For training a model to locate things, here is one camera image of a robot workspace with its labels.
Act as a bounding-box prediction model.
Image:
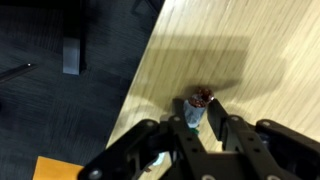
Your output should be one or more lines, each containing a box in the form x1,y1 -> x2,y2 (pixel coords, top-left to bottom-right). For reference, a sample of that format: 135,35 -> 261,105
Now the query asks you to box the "yellow square floor marker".
32,156 -> 82,180

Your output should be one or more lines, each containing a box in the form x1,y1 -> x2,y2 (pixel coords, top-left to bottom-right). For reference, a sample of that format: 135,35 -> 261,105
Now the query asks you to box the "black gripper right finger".
207,99 -> 320,180

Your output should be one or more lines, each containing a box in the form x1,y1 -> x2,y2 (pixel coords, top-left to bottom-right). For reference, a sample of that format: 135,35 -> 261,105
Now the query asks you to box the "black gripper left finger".
77,99 -> 202,180

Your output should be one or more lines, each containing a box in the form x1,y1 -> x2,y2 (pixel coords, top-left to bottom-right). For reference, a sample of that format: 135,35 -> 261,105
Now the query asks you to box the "grey metal table leg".
63,37 -> 80,75

